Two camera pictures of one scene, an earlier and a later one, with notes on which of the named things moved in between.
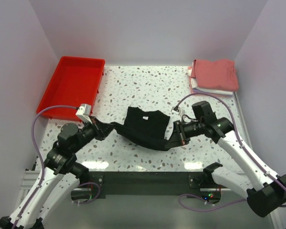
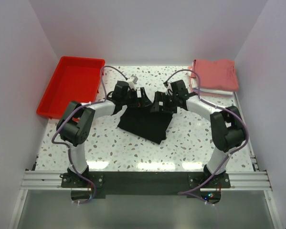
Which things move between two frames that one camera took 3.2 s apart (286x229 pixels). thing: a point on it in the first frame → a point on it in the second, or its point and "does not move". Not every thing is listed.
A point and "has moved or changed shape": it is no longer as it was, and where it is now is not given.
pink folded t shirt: x=219 y=75 does not move
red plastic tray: x=76 y=81 does not move
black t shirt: x=148 y=129 has moved or changed shape
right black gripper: x=178 y=137 → x=161 y=97
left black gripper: x=101 y=129 → x=145 y=101
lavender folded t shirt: x=195 y=90 does not move
